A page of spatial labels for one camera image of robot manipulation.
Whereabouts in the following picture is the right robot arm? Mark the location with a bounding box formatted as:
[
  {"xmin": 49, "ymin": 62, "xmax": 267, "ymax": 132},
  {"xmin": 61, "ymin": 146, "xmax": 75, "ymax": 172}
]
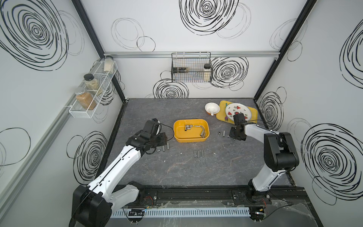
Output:
[{"xmin": 229, "ymin": 113, "xmax": 299, "ymax": 203}]

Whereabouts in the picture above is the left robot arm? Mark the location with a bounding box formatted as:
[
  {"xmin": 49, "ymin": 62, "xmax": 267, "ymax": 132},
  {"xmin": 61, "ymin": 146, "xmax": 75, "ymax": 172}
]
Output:
[{"xmin": 69, "ymin": 118, "xmax": 167, "ymax": 227}]

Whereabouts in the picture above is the yellow storage box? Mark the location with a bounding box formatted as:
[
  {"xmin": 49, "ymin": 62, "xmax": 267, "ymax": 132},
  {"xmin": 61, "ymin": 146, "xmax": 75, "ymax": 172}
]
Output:
[{"xmin": 174, "ymin": 119, "xmax": 210, "ymax": 143}]

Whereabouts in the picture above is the watermelon pattern plate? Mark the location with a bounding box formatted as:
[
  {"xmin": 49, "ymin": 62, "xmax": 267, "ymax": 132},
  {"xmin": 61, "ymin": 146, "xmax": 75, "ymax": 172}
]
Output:
[{"xmin": 225, "ymin": 103, "xmax": 252, "ymax": 121}]

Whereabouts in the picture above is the yellow serving tray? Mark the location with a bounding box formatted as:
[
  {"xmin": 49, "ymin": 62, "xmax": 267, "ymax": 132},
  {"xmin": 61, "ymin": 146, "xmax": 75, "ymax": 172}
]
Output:
[{"xmin": 216, "ymin": 100, "xmax": 258, "ymax": 124}]

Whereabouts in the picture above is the orange white bowl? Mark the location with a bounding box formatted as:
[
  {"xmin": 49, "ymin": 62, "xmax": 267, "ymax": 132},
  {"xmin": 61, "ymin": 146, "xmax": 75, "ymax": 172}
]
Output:
[{"xmin": 205, "ymin": 102, "xmax": 220, "ymax": 116}]

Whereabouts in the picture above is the brown spice jar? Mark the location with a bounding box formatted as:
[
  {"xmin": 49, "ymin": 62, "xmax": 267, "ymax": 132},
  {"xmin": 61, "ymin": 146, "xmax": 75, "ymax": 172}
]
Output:
[{"xmin": 74, "ymin": 87, "xmax": 96, "ymax": 110}]

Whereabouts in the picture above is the dark item in basket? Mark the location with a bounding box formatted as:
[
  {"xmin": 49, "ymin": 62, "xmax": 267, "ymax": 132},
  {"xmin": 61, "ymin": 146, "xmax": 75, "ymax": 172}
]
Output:
[{"xmin": 172, "ymin": 67, "xmax": 189, "ymax": 74}]

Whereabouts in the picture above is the green herb jar black lid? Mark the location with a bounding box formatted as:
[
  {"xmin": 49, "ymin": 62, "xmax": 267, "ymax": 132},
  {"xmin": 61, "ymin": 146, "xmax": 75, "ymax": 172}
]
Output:
[{"xmin": 84, "ymin": 73, "xmax": 103, "ymax": 96}]

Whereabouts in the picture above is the white jar on shelf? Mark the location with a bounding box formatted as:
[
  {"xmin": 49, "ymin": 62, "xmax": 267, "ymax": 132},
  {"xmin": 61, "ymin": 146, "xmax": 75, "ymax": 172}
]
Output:
[{"xmin": 104, "ymin": 55, "xmax": 114, "ymax": 73}]

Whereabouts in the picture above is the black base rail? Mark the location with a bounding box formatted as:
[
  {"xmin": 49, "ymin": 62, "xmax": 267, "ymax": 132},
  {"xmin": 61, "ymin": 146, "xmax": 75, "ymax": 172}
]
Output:
[{"xmin": 126, "ymin": 185, "xmax": 310, "ymax": 207}]

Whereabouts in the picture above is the jar in wire basket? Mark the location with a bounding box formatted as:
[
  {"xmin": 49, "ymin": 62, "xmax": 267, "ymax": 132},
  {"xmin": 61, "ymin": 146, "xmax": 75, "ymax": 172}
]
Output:
[{"xmin": 203, "ymin": 63, "xmax": 212, "ymax": 82}]

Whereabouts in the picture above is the white wire wall shelf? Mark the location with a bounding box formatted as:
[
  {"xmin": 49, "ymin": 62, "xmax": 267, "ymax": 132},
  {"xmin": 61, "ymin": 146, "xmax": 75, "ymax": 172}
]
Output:
[{"xmin": 69, "ymin": 59, "xmax": 118, "ymax": 124}]

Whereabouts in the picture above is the white slotted cable duct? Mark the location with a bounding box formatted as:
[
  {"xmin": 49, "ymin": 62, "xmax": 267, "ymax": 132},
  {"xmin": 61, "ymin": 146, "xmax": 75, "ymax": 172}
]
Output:
[{"xmin": 111, "ymin": 207, "xmax": 251, "ymax": 218}]

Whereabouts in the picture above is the black wire basket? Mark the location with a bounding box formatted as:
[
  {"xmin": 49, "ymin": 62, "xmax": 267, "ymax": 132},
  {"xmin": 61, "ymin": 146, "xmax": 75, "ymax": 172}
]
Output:
[{"xmin": 171, "ymin": 56, "xmax": 213, "ymax": 83}]

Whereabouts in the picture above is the aluminium wall rail back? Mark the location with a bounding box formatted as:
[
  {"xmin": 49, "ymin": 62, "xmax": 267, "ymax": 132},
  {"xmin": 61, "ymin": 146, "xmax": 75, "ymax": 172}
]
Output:
[{"xmin": 104, "ymin": 51, "xmax": 280, "ymax": 58}]

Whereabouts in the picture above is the aluminium wall rail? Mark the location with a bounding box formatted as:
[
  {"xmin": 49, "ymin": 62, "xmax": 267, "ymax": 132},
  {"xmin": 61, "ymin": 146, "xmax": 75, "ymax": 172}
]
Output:
[
  {"xmin": 104, "ymin": 51, "xmax": 280, "ymax": 58},
  {"xmin": 0, "ymin": 93, "xmax": 78, "ymax": 213}
]

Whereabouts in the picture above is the black corner frame post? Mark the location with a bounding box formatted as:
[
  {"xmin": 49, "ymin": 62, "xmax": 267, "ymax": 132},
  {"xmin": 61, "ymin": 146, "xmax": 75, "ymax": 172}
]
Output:
[{"xmin": 253, "ymin": 0, "xmax": 317, "ymax": 103}]

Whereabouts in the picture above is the aluminium wall rail left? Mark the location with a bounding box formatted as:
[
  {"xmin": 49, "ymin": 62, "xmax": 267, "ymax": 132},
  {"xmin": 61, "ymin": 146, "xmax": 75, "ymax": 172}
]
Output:
[{"xmin": 0, "ymin": 93, "xmax": 78, "ymax": 213}]

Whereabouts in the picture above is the left corner frame post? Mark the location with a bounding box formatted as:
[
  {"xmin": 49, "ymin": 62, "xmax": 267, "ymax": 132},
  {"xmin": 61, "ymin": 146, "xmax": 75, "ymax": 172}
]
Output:
[{"xmin": 71, "ymin": 0, "xmax": 128, "ymax": 103}]

